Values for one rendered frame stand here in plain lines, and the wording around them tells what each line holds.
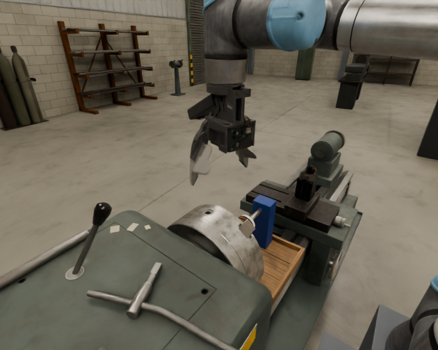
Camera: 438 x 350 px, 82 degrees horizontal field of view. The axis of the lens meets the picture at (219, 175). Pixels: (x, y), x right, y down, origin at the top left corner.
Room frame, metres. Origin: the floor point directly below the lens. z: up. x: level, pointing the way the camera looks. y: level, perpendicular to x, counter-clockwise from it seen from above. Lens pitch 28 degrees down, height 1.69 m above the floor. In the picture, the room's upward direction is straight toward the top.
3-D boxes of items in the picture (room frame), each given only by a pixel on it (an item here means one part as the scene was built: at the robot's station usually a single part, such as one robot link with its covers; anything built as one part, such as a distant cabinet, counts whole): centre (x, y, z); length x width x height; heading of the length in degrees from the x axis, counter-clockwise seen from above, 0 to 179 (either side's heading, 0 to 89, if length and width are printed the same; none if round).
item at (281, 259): (0.80, -0.13, 0.88); 0.36 x 0.30 x 0.04; 53
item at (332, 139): (1.55, -0.71, 1.01); 0.30 x 0.20 x 0.29; 143
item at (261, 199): (0.87, -0.19, 1.00); 0.08 x 0.06 x 0.23; 53
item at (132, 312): (0.33, 0.14, 1.27); 0.12 x 0.02 x 0.02; 167
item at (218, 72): (0.50, -0.01, 1.64); 0.08 x 0.08 x 0.05
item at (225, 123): (0.49, -0.02, 1.56); 0.09 x 0.08 x 0.12; 35
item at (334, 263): (0.98, -0.57, 0.73); 0.27 x 0.12 x 0.27; 143
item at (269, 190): (1.08, -0.37, 0.95); 0.43 x 0.18 x 0.04; 53
